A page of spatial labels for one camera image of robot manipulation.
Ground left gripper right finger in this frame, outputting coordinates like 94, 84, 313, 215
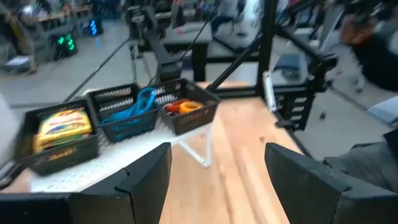
264, 142, 398, 224

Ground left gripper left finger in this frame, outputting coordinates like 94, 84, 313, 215
0, 142, 173, 224

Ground white perforated shelf riser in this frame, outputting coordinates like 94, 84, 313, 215
29, 121, 215, 194

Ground black slotted plastic basket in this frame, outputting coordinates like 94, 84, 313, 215
86, 82, 160, 143
151, 77, 222, 136
14, 98, 101, 177

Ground red spiral coil keychain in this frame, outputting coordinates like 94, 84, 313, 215
169, 98, 190, 108
164, 102, 181, 114

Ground yellow spiral coil keychain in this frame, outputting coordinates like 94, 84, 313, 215
178, 101, 204, 115

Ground black side cart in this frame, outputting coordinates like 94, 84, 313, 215
161, 20, 214, 82

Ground grey upholstered chair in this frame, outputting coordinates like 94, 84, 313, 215
322, 129, 398, 194

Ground black computer green lights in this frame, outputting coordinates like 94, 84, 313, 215
51, 30, 79, 62

